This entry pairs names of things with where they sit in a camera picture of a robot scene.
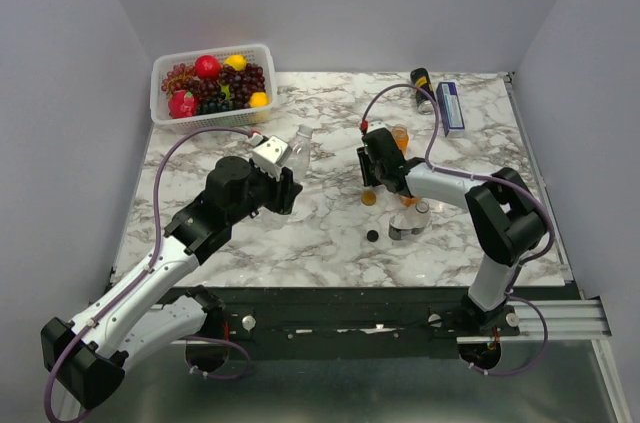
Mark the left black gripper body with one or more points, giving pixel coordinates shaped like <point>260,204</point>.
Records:
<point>276,194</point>

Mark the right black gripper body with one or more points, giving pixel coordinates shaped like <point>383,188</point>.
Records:
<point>371,173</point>

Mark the clear bottle green label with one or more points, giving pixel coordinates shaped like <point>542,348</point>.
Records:
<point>298,162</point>

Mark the orange juice bottle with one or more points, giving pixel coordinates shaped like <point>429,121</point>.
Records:
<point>401,137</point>
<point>408,201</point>

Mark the clear bottle black cap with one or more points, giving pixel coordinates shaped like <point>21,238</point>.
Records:
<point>410,222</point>

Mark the small black bottle cap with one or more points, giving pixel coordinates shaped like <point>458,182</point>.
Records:
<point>372,236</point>

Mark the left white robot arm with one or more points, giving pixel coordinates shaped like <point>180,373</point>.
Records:
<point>90,354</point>

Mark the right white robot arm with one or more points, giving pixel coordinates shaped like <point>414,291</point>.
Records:
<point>508,220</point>

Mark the blue white box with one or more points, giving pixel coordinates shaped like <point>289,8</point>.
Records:
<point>451,114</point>

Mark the yellow lemon front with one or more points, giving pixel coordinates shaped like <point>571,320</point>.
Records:
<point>258,100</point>

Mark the yellow lemon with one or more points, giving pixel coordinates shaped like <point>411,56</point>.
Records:
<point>237,61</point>
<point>258,100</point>

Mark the black drink can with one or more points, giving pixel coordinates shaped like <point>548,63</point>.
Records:
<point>424,95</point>

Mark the black grape bunch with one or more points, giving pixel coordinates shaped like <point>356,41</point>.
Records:
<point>214,104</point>

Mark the dark red grape bunch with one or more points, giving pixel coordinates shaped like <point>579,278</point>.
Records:
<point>238,85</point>

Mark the pink dragon fruit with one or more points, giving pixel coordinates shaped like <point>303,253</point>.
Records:
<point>182,104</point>

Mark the yellow lemon back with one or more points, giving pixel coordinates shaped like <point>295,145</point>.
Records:
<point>237,61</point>

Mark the white plastic fruit basket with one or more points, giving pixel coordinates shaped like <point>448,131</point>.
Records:
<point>257,54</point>

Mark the red apple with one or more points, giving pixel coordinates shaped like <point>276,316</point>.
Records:
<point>207,67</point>

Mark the red grape bunch left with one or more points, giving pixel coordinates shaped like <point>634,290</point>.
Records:
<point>179,78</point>

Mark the black aluminium base frame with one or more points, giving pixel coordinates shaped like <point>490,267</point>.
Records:
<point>359,323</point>

